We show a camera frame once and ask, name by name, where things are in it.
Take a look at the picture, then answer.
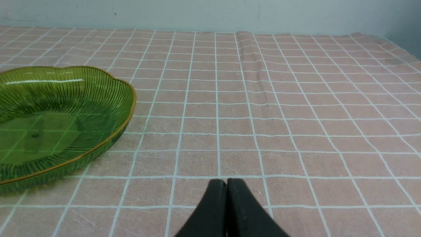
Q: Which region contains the green ribbed glass plate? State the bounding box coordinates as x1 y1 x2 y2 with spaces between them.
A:
0 66 136 195

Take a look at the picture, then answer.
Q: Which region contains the pink checkered tablecloth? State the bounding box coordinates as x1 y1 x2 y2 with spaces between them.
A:
1 26 421 237

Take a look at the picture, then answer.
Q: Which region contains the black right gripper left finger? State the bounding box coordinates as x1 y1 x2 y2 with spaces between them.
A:
175 179 227 237

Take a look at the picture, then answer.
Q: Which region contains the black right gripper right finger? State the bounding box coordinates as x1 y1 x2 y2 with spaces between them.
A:
227 178 289 237

